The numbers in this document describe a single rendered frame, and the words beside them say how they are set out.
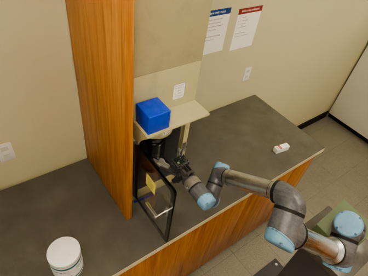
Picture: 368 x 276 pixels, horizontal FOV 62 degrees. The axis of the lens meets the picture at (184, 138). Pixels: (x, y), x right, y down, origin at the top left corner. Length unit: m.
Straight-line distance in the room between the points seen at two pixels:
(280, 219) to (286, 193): 0.10
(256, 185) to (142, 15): 0.79
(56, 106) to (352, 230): 1.48
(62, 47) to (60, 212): 0.80
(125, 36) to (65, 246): 0.89
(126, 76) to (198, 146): 1.09
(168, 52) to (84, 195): 0.92
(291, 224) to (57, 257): 0.92
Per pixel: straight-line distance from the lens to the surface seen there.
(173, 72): 1.24
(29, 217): 1.72
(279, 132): 2.31
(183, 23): 1.16
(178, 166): 1.40
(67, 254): 1.41
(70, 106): 1.66
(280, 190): 1.24
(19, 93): 1.54
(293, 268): 2.08
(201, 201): 1.35
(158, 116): 1.16
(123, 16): 0.92
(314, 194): 3.37
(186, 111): 1.33
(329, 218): 1.80
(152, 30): 1.09
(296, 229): 1.22
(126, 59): 0.97
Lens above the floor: 2.34
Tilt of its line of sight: 43 degrees down
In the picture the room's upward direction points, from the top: 10 degrees clockwise
